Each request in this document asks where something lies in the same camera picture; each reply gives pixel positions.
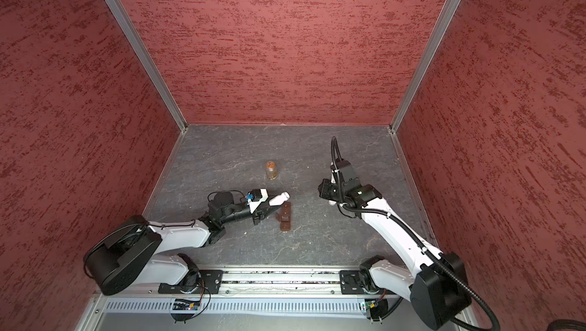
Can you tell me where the red weekly pill organizer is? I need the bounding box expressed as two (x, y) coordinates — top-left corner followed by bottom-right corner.
(276, 201), (291, 232)

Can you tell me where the clear pill bottle gold lid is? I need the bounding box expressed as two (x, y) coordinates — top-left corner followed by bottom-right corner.
(265, 161), (279, 180)

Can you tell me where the small white pill bottle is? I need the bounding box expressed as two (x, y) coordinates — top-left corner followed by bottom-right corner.
(269, 192), (290, 207)

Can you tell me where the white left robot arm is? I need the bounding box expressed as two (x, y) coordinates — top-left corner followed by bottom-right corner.
(83, 189), (290, 296)

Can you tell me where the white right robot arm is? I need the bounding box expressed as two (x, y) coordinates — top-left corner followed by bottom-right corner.
(318, 178), (472, 330)

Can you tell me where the black corrugated cable conduit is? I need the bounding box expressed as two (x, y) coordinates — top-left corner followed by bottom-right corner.
(330, 136), (501, 331)

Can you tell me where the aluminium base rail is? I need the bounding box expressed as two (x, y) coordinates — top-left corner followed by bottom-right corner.
(93, 265), (463, 297)

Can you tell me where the white slotted cable duct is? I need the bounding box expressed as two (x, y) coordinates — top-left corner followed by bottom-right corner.
(103, 297), (365, 318)

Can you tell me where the aluminium corner post left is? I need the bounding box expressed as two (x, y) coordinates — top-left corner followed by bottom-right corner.
(105, 0), (189, 134)

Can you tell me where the aluminium corner post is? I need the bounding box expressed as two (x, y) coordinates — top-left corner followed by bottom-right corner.
(105, 0), (189, 134)
(389, 0), (462, 134)

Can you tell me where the aluminium corner post right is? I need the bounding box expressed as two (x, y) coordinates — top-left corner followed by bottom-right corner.
(389, 0), (462, 134)

